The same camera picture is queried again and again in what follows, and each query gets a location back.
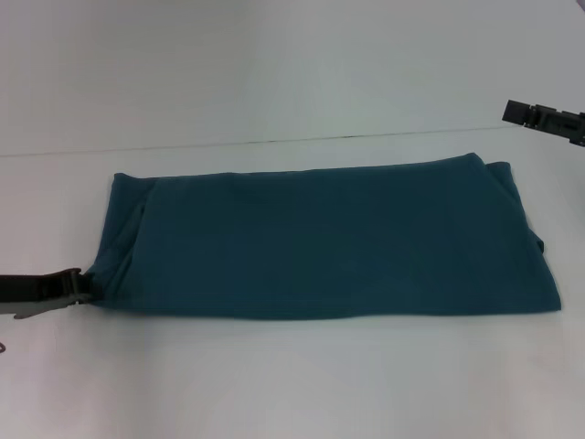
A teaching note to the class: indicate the teal T-shirt with FREE print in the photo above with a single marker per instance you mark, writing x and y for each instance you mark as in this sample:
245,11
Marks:
320,238

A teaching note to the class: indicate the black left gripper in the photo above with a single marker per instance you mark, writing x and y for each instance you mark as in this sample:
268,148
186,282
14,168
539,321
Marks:
36,290

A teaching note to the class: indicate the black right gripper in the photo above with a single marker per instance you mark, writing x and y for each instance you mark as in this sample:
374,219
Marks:
581,128

